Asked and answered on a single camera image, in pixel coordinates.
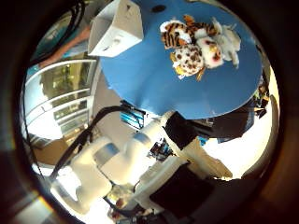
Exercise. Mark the dark blue table stand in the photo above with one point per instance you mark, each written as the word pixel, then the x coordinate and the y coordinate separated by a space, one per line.
pixel 230 123

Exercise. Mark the orange striped tiger plush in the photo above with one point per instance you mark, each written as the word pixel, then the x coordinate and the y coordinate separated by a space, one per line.
pixel 176 32

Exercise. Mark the blue striped crate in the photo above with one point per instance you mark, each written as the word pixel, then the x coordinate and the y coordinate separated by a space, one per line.
pixel 132 118

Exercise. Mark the white fabric storage container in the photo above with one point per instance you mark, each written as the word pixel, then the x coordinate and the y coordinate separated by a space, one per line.
pixel 116 29

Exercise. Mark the brown spotted leopard plush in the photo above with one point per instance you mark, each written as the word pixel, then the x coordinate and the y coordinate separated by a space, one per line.
pixel 188 60

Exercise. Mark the white framed glass window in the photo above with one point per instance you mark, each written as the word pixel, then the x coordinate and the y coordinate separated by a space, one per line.
pixel 59 93

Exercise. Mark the white dog plush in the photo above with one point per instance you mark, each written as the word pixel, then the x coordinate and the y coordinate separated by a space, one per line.
pixel 229 42

